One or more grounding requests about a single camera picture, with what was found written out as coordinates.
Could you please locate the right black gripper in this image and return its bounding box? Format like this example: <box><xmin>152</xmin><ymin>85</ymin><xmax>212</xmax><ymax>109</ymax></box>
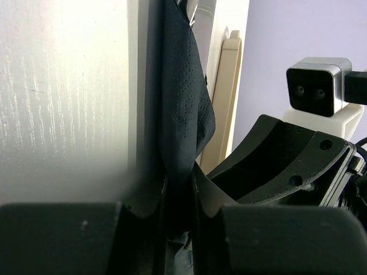
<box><xmin>208</xmin><ymin>115</ymin><xmax>366</xmax><ymax>226</ymax></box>

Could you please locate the black paper napkin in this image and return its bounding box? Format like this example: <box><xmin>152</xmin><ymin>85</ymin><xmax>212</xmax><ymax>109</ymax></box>
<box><xmin>158</xmin><ymin>1</ymin><xmax>216</xmax><ymax>274</ymax></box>

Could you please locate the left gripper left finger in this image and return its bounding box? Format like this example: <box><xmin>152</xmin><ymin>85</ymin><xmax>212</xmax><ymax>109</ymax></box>
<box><xmin>1</xmin><ymin>178</ymin><xmax>167</xmax><ymax>274</ymax></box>

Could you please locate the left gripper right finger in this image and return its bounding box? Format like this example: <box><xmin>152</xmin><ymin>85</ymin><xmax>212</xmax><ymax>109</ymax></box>
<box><xmin>192</xmin><ymin>166</ymin><xmax>366</xmax><ymax>274</ymax></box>

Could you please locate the silver fork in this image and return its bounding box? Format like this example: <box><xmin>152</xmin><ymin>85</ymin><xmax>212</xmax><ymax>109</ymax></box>
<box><xmin>186</xmin><ymin>0</ymin><xmax>199</xmax><ymax>27</ymax></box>

